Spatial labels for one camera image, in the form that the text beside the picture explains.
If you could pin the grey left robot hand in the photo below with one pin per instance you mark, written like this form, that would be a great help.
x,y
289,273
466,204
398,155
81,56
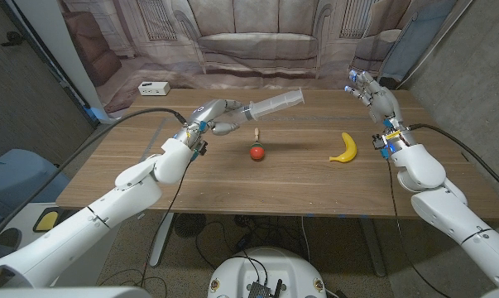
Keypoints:
x,y
214,111

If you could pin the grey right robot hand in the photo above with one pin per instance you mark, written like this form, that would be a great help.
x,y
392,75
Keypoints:
x,y
381,101

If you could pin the large clear plastic syringe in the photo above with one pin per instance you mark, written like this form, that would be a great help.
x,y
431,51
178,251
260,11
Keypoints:
x,y
274,104

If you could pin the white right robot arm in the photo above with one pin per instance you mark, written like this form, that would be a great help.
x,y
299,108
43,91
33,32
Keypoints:
x,y
439,203

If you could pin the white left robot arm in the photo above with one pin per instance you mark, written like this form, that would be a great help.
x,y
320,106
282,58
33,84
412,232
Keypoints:
x,y
129,194

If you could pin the red green wooden maraca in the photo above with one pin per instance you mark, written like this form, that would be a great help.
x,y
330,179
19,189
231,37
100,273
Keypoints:
x,y
257,152

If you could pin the yellow toy banana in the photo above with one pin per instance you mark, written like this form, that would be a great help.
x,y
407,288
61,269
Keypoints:
x,y
348,151

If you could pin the white power strip box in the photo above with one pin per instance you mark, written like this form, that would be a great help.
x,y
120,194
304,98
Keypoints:
x,y
154,88

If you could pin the printed sofa room backdrop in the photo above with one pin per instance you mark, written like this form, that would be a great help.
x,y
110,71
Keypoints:
x,y
257,41

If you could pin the black round floor fan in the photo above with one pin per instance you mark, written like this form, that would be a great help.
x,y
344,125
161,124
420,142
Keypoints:
x,y
190,225

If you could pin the grey table leg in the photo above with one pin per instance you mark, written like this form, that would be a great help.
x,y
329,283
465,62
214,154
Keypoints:
x,y
160,244
373,248

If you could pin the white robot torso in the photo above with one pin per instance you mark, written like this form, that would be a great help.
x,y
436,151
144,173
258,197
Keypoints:
x,y
241,273

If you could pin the black yellow foot pedal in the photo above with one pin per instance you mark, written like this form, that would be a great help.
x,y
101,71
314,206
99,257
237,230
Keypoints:
x,y
46,221

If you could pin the blue covered chair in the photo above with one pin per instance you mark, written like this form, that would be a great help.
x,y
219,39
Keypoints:
x,y
21,178

